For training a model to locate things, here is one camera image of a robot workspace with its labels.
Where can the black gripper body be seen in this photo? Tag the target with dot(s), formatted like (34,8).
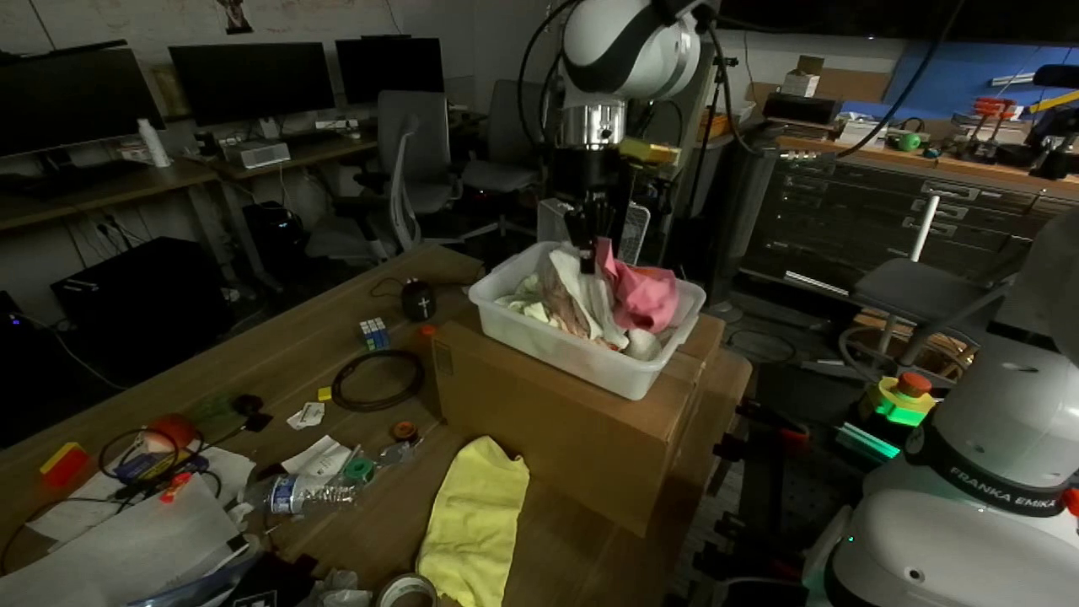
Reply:
(599,192)

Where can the pink t-shirt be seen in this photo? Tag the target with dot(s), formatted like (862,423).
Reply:
(640,294)

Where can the pale yellow towel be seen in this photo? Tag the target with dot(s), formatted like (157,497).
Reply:
(544,308)

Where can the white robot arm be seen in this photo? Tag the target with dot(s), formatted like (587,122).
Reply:
(980,510)

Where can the white plastic box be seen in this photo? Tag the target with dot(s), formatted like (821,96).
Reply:
(622,371)

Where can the cardboard box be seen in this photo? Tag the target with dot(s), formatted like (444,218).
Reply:
(606,454)

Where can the grey white towel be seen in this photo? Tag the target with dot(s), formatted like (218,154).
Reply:
(587,296)

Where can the grey office chair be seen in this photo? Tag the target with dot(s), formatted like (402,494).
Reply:
(411,137)

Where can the black round speaker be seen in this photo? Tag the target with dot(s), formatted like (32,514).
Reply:
(420,296)

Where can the rubiks cube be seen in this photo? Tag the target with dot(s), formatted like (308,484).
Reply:
(375,332)

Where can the black monitor middle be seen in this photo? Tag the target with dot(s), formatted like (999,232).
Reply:
(245,83)

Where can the emergency stop button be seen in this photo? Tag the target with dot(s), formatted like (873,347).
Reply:
(905,399)

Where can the white spray bottle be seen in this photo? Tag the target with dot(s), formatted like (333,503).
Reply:
(154,141)

